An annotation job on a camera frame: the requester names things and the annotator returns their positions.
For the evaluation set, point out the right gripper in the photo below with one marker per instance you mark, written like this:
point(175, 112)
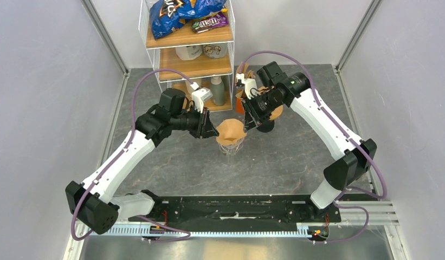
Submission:
point(258, 118)

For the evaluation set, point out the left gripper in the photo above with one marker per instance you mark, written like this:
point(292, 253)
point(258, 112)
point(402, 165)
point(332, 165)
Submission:
point(206, 128)

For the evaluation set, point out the black coffee server pot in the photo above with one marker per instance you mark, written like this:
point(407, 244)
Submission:
point(266, 127)

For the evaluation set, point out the clear glass dripper with handle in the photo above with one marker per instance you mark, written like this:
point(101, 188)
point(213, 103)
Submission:
point(236, 143)

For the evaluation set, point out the glass carafe with brown band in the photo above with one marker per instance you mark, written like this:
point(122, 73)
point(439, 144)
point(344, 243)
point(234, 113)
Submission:
point(230, 149)

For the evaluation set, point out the round wooden dripper stand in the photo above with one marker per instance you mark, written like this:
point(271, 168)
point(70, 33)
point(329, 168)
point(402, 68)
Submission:
point(276, 113)

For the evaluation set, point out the brown paper coffee filter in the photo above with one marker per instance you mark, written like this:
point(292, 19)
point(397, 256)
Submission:
point(264, 89)

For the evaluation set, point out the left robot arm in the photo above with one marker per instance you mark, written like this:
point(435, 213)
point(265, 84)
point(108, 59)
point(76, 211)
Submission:
point(93, 201)

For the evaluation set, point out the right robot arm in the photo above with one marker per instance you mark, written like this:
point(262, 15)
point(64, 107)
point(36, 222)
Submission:
point(352, 155)

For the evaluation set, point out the orange filter holder box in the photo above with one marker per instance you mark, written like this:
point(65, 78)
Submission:
point(238, 103)

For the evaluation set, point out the brown paper filter stack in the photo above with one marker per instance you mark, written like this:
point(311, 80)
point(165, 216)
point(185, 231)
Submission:
point(243, 68)

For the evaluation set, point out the grey green spray bottle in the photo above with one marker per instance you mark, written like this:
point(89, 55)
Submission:
point(218, 90)

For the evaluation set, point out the white cylindrical bottle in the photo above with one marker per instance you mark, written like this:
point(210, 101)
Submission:
point(191, 87)

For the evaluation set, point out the white printed cup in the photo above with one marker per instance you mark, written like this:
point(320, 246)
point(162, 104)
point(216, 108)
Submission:
point(215, 51)

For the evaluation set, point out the purple candy bag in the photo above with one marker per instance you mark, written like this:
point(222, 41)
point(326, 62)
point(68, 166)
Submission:
point(209, 23)

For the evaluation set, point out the blue chips bag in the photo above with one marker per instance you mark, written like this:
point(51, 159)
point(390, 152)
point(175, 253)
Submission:
point(167, 17)

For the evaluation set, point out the white wire shelf rack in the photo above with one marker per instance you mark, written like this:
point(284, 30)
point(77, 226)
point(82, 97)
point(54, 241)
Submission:
point(203, 57)

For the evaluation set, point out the aluminium frame rail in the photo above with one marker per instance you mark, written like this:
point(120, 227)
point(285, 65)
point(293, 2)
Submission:
point(369, 229)

